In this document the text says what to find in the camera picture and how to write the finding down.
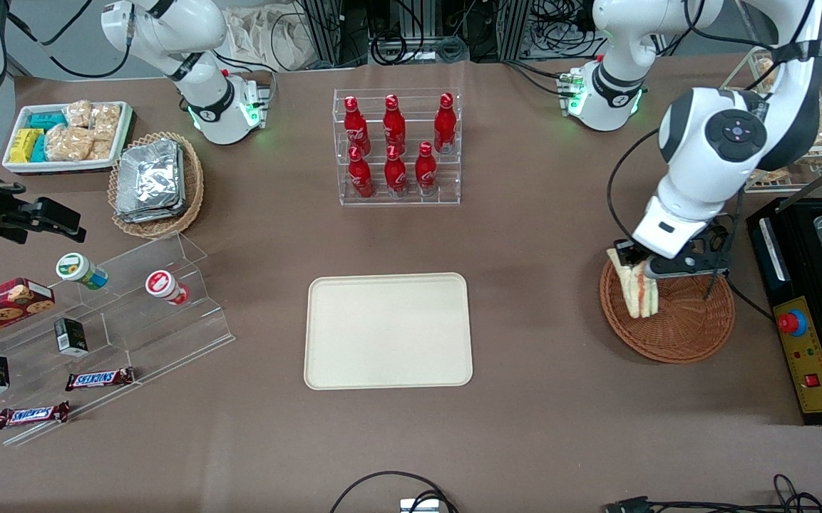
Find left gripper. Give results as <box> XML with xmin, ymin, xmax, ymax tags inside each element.
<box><xmin>613</xmin><ymin>196</ymin><xmax>712</xmax><ymax>269</ymax></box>

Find triangle sandwich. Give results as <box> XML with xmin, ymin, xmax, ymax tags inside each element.
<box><xmin>607</xmin><ymin>248</ymin><xmax>659</xmax><ymax>319</ymax></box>

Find white rectangular snack tray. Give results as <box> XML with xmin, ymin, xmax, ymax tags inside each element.
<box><xmin>2</xmin><ymin>100</ymin><xmax>133</xmax><ymax>175</ymax></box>

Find round brown wicker basket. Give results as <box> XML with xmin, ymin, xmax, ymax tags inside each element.
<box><xmin>600</xmin><ymin>246</ymin><xmax>736</xmax><ymax>365</ymax></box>

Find light oval wicker basket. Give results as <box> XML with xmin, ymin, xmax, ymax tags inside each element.
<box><xmin>108</xmin><ymin>131</ymin><xmax>205</xmax><ymax>239</ymax></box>

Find cream plastic tray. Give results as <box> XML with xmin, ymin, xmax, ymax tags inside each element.
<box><xmin>304</xmin><ymin>272</ymin><xmax>474</xmax><ymax>390</ymax></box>

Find green lid cup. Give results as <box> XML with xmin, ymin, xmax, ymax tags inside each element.
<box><xmin>56</xmin><ymin>252</ymin><xmax>109</xmax><ymax>290</ymax></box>

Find yellow snack pack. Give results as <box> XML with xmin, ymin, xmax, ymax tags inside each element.
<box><xmin>9</xmin><ymin>128</ymin><xmax>44</xmax><ymax>163</ymax></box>

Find red lid cup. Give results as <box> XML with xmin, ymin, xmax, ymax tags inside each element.
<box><xmin>145</xmin><ymin>269</ymin><xmax>190</xmax><ymax>306</ymax></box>

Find clear acrylic stepped shelf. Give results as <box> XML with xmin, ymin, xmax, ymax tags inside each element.
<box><xmin>0</xmin><ymin>232</ymin><xmax>235</xmax><ymax>447</ymax></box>

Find snickers bar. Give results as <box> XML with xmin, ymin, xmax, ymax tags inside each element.
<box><xmin>0</xmin><ymin>401</ymin><xmax>71</xmax><ymax>430</ymax></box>
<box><xmin>65</xmin><ymin>367</ymin><xmax>135</xmax><ymax>392</ymax></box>

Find red emergency stop button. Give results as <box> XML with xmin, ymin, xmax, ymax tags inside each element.
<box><xmin>778</xmin><ymin>309</ymin><xmax>808</xmax><ymax>338</ymax></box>

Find black machine with yellow panel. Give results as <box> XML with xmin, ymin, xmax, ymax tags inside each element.
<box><xmin>746</xmin><ymin>196</ymin><xmax>822</xmax><ymax>426</ymax></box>

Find red cola bottle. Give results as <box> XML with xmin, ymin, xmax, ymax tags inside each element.
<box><xmin>348</xmin><ymin>146</ymin><xmax>375</xmax><ymax>200</ymax></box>
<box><xmin>343</xmin><ymin>95</ymin><xmax>371</xmax><ymax>154</ymax></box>
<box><xmin>384</xmin><ymin>145</ymin><xmax>408</xmax><ymax>197</ymax></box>
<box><xmin>383</xmin><ymin>94</ymin><xmax>407</xmax><ymax>152</ymax></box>
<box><xmin>433</xmin><ymin>93</ymin><xmax>457</xmax><ymax>155</ymax></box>
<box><xmin>415</xmin><ymin>141</ymin><xmax>438</xmax><ymax>197</ymax></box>

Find clear acrylic bottle rack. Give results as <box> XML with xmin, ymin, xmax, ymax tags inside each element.
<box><xmin>333</xmin><ymin>88</ymin><xmax>463</xmax><ymax>207</ymax></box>

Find beige cloth bag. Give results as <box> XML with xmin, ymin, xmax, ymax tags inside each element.
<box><xmin>222</xmin><ymin>6</ymin><xmax>319</xmax><ymax>72</ymax></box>

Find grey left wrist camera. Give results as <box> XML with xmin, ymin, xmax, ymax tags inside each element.
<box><xmin>642</xmin><ymin>242</ymin><xmax>731</xmax><ymax>280</ymax></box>

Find knotted black power cable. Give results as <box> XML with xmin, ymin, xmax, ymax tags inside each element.
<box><xmin>703</xmin><ymin>214</ymin><xmax>775</xmax><ymax>321</ymax></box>

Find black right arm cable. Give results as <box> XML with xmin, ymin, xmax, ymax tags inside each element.
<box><xmin>4</xmin><ymin>0</ymin><xmax>133</xmax><ymax>79</ymax></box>

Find white wire basket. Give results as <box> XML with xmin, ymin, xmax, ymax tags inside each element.
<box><xmin>721</xmin><ymin>46</ymin><xmax>822</xmax><ymax>195</ymax></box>

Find aluminium frame post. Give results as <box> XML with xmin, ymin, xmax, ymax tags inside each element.
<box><xmin>300</xmin><ymin>0</ymin><xmax>344</xmax><ymax>68</ymax></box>
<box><xmin>496</xmin><ymin>0</ymin><xmax>529</xmax><ymax>61</ymax></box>

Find black cable with connector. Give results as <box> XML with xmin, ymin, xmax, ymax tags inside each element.
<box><xmin>602</xmin><ymin>474</ymin><xmax>822</xmax><ymax>513</ymax></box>

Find coiled black cable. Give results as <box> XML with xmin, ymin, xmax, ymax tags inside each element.
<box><xmin>370</xmin><ymin>32</ymin><xmax>408</xmax><ymax>66</ymax></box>

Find looped black cable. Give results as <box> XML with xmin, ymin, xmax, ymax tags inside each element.
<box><xmin>330</xmin><ymin>470</ymin><xmax>459</xmax><ymax>513</ymax></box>

